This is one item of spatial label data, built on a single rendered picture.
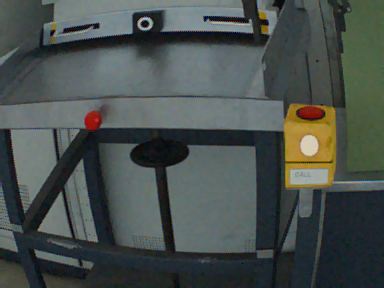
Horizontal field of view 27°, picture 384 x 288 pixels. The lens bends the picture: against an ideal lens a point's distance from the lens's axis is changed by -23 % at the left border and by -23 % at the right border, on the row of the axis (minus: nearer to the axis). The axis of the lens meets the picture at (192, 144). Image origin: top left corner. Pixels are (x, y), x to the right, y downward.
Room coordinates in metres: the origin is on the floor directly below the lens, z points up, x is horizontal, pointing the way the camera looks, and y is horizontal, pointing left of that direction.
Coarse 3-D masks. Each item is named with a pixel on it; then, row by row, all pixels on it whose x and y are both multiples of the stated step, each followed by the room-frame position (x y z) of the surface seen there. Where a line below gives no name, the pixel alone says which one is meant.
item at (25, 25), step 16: (0, 0) 1.98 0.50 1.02; (16, 0) 2.05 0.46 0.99; (32, 0) 2.11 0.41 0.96; (0, 16) 1.99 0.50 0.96; (16, 16) 2.05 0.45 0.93; (32, 16) 2.12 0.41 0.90; (48, 16) 2.18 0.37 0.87; (0, 32) 1.99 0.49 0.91; (16, 32) 2.05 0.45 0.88; (32, 32) 2.08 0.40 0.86; (0, 48) 1.99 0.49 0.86
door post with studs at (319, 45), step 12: (300, 0) 2.08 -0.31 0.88; (312, 0) 2.06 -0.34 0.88; (312, 12) 2.07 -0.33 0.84; (312, 24) 2.07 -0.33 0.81; (312, 36) 2.07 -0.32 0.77; (324, 48) 2.06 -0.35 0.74; (324, 60) 2.06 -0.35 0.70; (324, 72) 2.06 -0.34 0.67; (324, 84) 2.07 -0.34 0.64; (324, 96) 2.07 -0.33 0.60; (324, 204) 2.07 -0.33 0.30
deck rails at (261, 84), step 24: (288, 0) 1.94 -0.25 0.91; (288, 24) 1.85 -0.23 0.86; (24, 48) 1.77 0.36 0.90; (48, 48) 1.89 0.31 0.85; (264, 48) 1.48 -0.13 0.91; (0, 72) 1.62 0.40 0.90; (24, 72) 1.73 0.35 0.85; (264, 72) 1.43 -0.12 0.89; (0, 96) 1.59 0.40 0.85; (264, 96) 1.42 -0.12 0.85
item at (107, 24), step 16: (96, 16) 1.84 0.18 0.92; (112, 16) 1.82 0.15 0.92; (128, 16) 1.82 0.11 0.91; (176, 16) 1.79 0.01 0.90; (192, 16) 1.78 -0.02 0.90; (208, 16) 1.77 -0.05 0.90; (224, 16) 1.76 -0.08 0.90; (240, 16) 1.75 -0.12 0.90; (272, 16) 1.74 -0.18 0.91; (48, 32) 1.87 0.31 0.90; (64, 32) 1.86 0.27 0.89; (96, 32) 1.83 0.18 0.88; (112, 32) 1.82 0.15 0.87; (128, 32) 1.82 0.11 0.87
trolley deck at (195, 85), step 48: (96, 48) 1.81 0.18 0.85; (144, 48) 1.75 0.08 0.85; (192, 48) 1.71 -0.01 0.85; (240, 48) 1.70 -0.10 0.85; (288, 48) 1.70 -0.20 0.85; (48, 96) 1.54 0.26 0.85; (96, 96) 1.50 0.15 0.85; (144, 96) 1.47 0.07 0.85; (192, 96) 1.45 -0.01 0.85; (240, 96) 1.43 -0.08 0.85; (288, 96) 1.47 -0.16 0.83
